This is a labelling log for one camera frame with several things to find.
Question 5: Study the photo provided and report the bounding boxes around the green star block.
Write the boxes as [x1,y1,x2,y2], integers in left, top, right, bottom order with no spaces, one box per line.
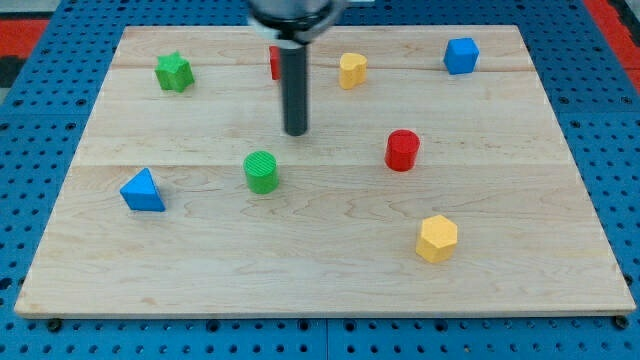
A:
[155,51,195,93]

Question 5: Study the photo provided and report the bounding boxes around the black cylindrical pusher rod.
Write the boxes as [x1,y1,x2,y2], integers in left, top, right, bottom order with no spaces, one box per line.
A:
[280,47,308,136]

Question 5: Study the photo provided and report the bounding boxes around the green cylinder block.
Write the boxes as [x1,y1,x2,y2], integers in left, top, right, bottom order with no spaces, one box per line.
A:
[243,151,279,194]

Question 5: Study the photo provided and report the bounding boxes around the blue triangle block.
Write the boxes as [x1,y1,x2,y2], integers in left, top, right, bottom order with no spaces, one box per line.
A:
[120,168,166,212]

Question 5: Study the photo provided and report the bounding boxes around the blue cube block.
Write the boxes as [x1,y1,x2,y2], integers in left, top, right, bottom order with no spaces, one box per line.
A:
[443,37,479,75]

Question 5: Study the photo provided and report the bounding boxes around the yellow heart block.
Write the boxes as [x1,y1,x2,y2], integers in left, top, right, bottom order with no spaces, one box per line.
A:
[339,53,368,90]

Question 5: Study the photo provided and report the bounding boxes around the red cylinder block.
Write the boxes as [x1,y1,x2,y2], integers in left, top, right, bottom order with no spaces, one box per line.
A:
[384,129,421,172]

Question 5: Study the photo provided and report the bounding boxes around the red block behind rod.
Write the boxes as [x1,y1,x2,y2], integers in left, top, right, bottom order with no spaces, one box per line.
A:
[269,46,281,80]

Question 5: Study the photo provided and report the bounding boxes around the yellow hexagon block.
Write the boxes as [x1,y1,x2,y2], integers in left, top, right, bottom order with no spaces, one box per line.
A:
[415,215,458,263]

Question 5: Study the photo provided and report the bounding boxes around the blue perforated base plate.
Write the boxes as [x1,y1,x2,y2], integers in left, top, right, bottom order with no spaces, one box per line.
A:
[1,1,639,359]

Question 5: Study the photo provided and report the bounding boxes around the wooden board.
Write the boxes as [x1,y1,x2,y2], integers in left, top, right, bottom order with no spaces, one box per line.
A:
[15,25,636,319]

